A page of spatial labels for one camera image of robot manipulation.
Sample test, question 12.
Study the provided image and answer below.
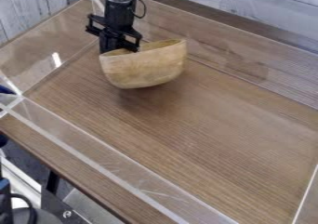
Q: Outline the clear acrylic corner bracket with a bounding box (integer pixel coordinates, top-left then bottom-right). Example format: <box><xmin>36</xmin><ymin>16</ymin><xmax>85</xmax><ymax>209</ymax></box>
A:
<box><xmin>91</xmin><ymin>0</ymin><xmax>105</xmax><ymax>17</ymax></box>

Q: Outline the light wooden bowl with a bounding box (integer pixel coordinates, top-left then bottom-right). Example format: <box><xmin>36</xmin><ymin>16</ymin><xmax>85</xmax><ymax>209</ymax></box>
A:
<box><xmin>99</xmin><ymin>39</ymin><xmax>187</xmax><ymax>89</ymax></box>

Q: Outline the black table leg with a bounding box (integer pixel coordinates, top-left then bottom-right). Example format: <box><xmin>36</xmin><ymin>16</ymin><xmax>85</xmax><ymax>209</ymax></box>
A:
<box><xmin>46</xmin><ymin>171</ymin><xmax>61</xmax><ymax>194</ymax></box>

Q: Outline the black cable loop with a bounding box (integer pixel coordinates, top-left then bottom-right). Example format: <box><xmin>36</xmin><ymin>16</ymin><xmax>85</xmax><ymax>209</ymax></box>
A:
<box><xmin>8</xmin><ymin>192</ymin><xmax>40</xmax><ymax>224</ymax></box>

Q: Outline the clear acrylic tray wall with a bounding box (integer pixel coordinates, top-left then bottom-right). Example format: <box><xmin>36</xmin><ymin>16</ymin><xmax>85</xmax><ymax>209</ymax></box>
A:
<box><xmin>0</xmin><ymin>76</ymin><xmax>238</xmax><ymax>224</ymax></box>

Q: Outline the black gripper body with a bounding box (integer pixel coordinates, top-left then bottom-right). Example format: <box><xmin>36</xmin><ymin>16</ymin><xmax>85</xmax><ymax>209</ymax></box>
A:
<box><xmin>86</xmin><ymin>14</ymin><xmax>143</xmax><ymax>49</ymax></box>

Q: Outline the black metal base plate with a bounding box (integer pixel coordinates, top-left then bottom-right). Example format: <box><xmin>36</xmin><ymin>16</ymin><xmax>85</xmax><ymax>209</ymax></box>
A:
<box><xmin>42</xmin><ymin>189</ymin><xmax>93</xmax><ymax>224</ymax></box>

